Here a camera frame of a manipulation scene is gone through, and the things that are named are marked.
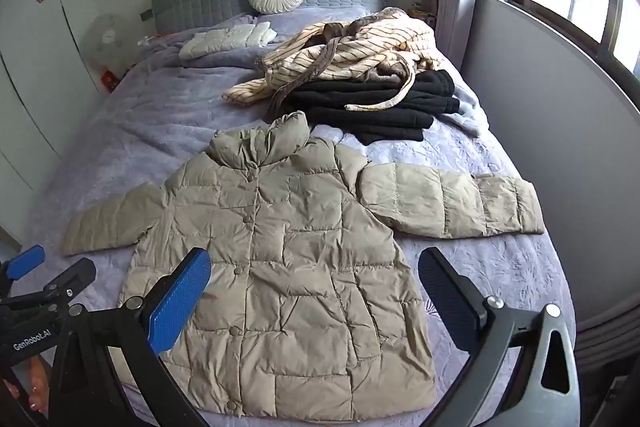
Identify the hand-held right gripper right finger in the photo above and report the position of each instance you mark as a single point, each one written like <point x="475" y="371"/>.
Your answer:
<point x="450" y="302"/>

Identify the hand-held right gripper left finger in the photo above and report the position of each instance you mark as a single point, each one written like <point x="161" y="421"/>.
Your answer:
<point x="180" y="302"/>

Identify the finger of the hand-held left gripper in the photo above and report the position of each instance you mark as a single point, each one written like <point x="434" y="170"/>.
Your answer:
<point x="70" y="278"/>
<point x="26" y="262"/>

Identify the beige puffer jacket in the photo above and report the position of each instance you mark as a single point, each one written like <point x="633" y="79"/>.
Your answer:
<point x="300" y="257"/>

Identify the folded black clothes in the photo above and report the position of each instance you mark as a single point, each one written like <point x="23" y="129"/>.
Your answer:
<point x="400" y="112"/>

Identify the person's left hand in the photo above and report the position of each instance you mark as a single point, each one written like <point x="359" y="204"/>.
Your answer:
<point x="31" y="377"/>

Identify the white wardrobe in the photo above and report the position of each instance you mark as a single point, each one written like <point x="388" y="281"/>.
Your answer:
<point x="30" y="82"/>

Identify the lavender plush bed blanket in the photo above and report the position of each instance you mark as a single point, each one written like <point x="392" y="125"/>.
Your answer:
<point x="165" y="117"/>

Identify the pale blue sheet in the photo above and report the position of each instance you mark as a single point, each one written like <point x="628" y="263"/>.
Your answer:
<point x="470" y="112"/>

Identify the red box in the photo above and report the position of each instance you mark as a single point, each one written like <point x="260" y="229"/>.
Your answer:
<point x="109" y="80"/>

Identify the white standing fan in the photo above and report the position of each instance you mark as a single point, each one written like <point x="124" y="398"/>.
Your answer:
<point x="106" y="42"/>

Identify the cream striped robe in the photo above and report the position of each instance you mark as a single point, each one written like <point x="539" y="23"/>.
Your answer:
<point x="345" y="52"/>

